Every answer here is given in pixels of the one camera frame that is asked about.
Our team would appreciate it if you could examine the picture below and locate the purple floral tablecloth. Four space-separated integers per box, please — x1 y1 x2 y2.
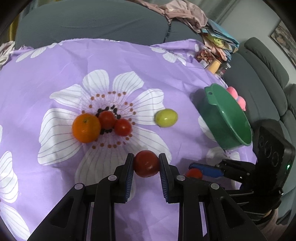
1 39 255 240

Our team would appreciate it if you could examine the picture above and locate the stack of folded cloths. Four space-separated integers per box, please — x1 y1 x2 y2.
201 19 239 62

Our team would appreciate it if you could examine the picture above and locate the orange tangerine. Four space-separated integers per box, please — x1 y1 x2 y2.
72 113 101 144

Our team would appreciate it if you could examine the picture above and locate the white cloth pile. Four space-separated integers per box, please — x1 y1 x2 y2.
0 41 15 68

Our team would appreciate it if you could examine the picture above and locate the pink crumpled cloth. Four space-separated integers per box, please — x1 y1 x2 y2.
132 1 208 33

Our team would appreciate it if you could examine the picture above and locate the framed wall picture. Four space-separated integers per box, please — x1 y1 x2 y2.
270 21 295 66

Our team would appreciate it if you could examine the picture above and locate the pink plush toy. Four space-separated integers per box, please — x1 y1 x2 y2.
226 86 246 111

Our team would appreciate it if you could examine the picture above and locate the red cherry tomato with stem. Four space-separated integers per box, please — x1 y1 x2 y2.
185 168 203 180

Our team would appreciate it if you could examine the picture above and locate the yellow bottle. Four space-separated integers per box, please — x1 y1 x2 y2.
207 59 221 74

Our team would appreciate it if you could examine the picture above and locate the grey sofa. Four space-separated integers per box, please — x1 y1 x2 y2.
14 0 296 218

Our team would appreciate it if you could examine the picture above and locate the green plastic bowl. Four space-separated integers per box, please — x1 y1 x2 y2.
198 83 252 150

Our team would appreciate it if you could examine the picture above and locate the dried fruit snack bag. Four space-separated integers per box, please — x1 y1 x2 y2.
195 49 215 68

